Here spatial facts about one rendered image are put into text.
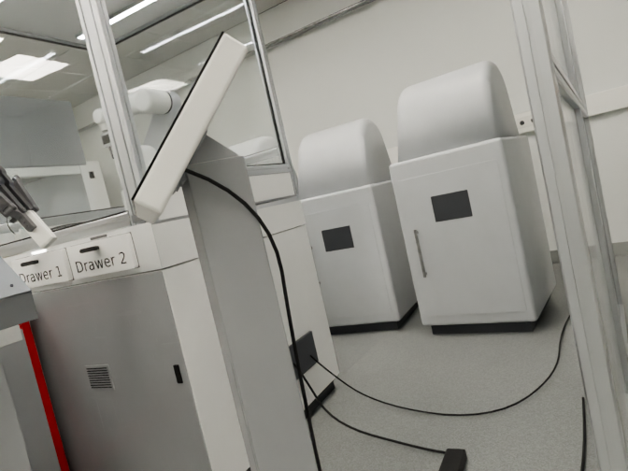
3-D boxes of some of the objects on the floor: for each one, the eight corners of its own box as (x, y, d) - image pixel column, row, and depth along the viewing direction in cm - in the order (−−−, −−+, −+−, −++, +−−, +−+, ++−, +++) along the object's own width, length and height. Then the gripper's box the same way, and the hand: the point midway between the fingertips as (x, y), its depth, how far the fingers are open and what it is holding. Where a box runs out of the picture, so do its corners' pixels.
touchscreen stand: (193, 793, 80) (30, 180, 73) (176, 601, 122) (71, 202, 115) (447, 640, 96) (334, 127, 89) (353, 518, 138) (272, 164, 131)
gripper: (-50, 127, 84) (41, 230, 83) (5, 140, 97) (84, 229, 96) (-79, 157, 84) (10, 260, 83) (-22, 166, 97) (57, 255, 96)
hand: (37, 229), depth 89 cm, fingers closed
